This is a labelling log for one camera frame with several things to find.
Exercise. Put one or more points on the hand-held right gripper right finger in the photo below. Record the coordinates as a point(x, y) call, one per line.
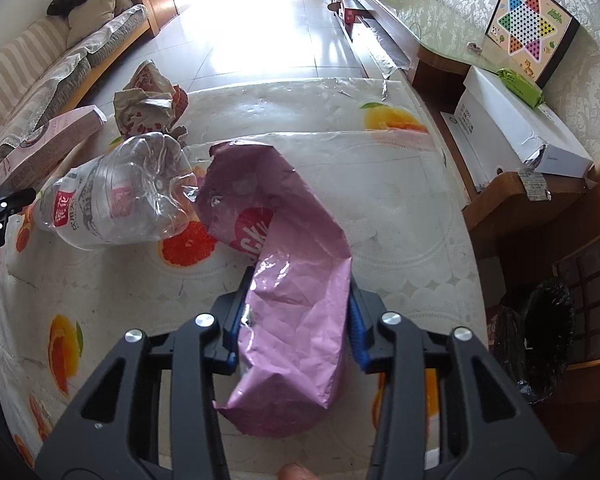
point(358, 335)

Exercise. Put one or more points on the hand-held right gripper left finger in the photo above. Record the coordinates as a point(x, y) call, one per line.
point(235, 332)

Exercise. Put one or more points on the pink snack wrapper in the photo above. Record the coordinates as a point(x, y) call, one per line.
point(295, 340)

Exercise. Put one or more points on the pink cardboard box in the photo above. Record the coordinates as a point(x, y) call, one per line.
point(55, 135)

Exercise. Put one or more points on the black trash bin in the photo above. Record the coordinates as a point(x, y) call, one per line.
point(535, 340)

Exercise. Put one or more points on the person's right hand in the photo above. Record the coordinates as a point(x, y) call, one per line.
point(299, 472)

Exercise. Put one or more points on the wooden sofa with striped cover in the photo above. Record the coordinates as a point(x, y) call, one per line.
point(45, 75)

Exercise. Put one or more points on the clear plastic bottle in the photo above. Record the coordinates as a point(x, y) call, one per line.
point(115, 195)

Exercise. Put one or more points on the fruit print tablecloth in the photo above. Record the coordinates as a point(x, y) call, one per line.
point(405, 220)

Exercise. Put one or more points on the crumpled brown paper bag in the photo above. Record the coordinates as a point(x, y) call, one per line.
point(145, 105)

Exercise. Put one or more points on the large beige pillow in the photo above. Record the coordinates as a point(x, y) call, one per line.
point(92, 15)

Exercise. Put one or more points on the curved wooden cabinet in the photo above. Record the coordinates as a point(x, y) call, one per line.
point(530, 230)

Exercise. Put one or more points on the white paper slip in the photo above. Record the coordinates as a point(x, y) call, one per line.
point(534, 185)

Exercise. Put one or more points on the long white cardboard box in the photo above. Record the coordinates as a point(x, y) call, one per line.
point(500, 125)

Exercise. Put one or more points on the green plastic case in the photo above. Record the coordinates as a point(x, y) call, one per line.
point(520, 87)

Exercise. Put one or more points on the long television cabinet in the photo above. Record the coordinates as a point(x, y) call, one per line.
point(430, 30)

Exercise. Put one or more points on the red box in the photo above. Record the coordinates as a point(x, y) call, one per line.
point(351, 17)

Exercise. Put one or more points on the star checkers board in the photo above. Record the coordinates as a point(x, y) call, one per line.
point(527, 25)

